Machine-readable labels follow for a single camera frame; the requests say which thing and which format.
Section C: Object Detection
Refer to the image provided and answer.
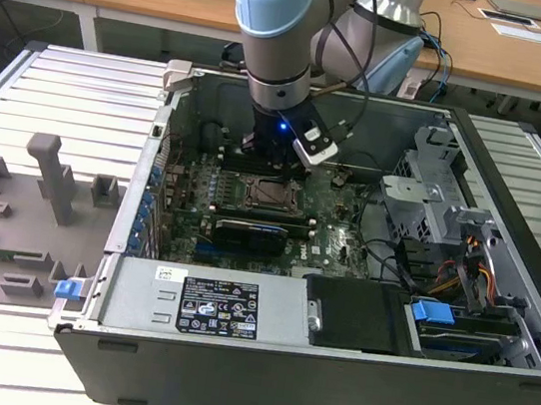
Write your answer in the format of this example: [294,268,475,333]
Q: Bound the green motherboard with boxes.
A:
[151,145,387,289]

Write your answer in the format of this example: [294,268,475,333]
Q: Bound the blue cable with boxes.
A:
[408,29,460,108]

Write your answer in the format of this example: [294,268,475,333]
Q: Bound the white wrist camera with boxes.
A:
[287,119,344,173]

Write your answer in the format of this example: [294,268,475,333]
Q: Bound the silver metal drive cage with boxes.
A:
[373,120,513,256]

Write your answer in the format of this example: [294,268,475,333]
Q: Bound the hard disk in blue carrier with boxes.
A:
[402,295,526,371]

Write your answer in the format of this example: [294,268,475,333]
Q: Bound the white power adapter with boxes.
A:
[397,76,424,102]

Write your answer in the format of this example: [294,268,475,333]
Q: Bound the black graphics card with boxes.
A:
[211,215,291,257]

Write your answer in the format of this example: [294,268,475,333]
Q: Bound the black open PC case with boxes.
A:
[37,46,541,405]

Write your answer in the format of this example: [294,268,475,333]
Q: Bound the metal socket cover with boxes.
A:
[243,177,300,215]

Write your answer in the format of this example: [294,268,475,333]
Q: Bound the wooden desk with laptop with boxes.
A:
[405,0,541,121]

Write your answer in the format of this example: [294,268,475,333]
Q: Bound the grey laptop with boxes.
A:
[482,0,541,23]

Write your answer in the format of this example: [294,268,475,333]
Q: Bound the blue case latch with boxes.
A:
[54,277,80,302]

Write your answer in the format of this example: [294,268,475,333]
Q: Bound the silver CPU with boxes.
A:
[255,184,289,206]

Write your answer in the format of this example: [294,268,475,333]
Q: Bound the silver power supply unit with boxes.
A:
[94,250,319,355]

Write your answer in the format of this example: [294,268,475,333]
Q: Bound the black plastic shroud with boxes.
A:
[295,271,414,360]

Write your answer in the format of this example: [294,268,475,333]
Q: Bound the metal locking lever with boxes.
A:
[244,202,297,217]
[247,175,296,190]

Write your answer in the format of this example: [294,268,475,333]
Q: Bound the black round case fan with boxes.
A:
[196,120,232,154]

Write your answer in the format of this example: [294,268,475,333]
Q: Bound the black RAM slot bank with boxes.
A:
[218,151,309,183]
[211,202,315,233]

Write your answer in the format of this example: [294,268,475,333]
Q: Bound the CPU socket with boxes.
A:
[241,173,304,218]

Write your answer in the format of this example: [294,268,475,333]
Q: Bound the grey parts rack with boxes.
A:
[0,127,134,323]

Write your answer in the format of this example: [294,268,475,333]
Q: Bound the orange and yellow wires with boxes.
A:
[431,250,501,303]

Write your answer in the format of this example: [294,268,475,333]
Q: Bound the grey case handle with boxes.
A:
[161,57,195,98]

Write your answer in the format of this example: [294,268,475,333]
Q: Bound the black internal cables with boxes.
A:
[348,183,432,290]

